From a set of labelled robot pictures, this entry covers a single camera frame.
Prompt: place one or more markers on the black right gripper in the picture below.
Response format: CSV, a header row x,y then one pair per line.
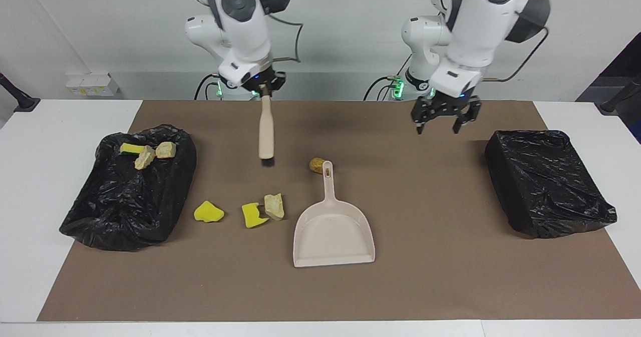
x,y
265,79

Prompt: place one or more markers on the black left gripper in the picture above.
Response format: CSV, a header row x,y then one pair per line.
x,y
445,104

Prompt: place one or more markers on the beige hand brush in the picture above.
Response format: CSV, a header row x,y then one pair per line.
x,y
266,131

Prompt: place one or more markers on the brown toy bread roll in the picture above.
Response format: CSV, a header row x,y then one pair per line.
x,y
316,165

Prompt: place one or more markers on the beige toy bread chunk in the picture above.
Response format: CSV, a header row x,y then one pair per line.
x,y
274,207

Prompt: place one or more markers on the notched yellow sponge scrap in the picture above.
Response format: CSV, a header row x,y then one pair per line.
x,y
252,218

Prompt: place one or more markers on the rounded yellow sponge scrap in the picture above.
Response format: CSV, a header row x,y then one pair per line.
x,y
208,212

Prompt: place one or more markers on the pale lumpy toy bread piece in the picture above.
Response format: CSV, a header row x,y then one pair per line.
x,y
145,157

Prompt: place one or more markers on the wedge yellow sponge scrap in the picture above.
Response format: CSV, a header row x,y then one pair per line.
x,y
129,148

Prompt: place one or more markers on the beige plastic dustpan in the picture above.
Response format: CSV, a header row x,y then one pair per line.
x,y
333,232

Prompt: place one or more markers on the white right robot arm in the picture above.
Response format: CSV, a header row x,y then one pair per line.
x,y
240,26

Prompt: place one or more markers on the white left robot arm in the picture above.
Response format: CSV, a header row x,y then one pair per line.
x,y
481,21

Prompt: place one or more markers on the black bag-lined bin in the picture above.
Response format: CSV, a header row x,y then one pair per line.
x,y
125,207
546,187

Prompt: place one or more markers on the brown table mat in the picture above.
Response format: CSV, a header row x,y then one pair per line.
x,y
425,277

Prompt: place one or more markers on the black stand foot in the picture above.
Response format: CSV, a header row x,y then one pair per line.
x,y
22,101
608,107

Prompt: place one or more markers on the dark blue partition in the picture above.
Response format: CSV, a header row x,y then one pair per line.
x,y
621,69

